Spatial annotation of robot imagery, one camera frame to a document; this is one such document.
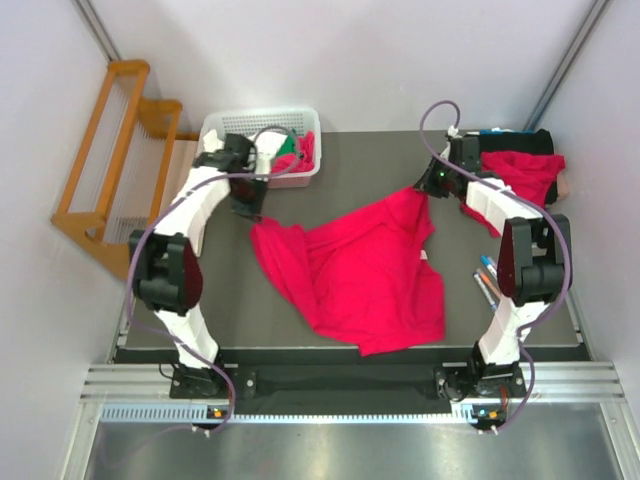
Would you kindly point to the red t-shirt on stack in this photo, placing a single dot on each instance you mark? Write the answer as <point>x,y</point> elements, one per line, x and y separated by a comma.
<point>530,176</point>

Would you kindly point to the green shirt in basket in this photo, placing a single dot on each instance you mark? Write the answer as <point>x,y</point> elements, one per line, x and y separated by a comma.
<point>287,147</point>

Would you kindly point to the red t-shirt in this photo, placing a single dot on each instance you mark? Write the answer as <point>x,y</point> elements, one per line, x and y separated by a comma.
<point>530,176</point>
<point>362,279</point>

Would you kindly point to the beige folded cloth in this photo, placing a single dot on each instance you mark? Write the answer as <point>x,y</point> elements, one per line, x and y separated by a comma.
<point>563,187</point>

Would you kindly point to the white shirt in basket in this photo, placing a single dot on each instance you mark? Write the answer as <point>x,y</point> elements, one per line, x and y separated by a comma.
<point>266,145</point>

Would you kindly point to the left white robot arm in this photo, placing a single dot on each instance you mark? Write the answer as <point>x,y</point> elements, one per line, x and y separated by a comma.
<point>166,276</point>

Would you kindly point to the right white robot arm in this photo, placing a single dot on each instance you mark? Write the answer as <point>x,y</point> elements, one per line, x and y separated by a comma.
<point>533,267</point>

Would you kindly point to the grey marker pen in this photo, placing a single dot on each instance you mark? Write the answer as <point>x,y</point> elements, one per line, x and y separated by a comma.
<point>485,291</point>

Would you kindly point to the red shirt in basket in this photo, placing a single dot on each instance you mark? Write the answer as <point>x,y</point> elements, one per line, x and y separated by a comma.
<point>303,158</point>

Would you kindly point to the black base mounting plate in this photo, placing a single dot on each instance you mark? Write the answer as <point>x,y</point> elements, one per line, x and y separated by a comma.
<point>345,389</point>

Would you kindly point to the blue folded cloth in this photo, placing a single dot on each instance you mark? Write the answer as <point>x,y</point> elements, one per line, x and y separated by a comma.
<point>500,131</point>

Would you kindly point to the orange marker pen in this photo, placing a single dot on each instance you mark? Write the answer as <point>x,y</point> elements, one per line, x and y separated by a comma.
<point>484,277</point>

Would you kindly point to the blue marker pen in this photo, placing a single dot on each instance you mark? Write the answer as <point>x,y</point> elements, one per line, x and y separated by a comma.
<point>490,265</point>

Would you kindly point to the left arm's black gripper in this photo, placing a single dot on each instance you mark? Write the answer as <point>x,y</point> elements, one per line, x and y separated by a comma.
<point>246,201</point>

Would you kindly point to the white plastic basket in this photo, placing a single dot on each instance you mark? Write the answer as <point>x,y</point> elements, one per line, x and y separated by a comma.
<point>286,120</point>

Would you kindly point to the orange wooden rack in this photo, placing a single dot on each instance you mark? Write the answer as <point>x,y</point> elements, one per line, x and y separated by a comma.
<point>117,180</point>

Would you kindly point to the slotted cable duct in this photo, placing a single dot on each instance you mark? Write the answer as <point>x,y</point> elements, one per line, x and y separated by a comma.
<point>210,415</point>

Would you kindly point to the right arm's black gripper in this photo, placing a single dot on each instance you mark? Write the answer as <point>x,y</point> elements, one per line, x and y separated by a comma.
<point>426,183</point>

